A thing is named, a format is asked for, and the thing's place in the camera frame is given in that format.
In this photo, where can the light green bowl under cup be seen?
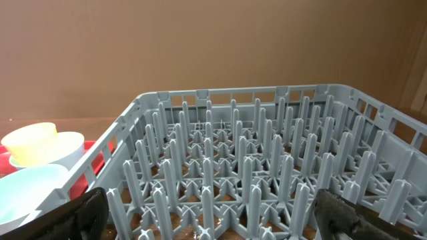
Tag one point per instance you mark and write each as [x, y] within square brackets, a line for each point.
[67, 151]

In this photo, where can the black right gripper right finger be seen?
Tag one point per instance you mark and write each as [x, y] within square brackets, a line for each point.
[335, 216]

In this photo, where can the yellow plastic cup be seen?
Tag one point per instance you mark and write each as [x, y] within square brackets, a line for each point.
[31, 144]

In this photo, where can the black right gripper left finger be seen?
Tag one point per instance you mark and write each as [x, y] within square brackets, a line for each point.
[82, 218]

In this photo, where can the grey dishwasher rack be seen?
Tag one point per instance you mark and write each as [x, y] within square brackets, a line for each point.
[251, 161]

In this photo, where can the light green bowl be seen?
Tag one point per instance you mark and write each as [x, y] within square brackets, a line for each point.
[24, 190]
[67, 151]

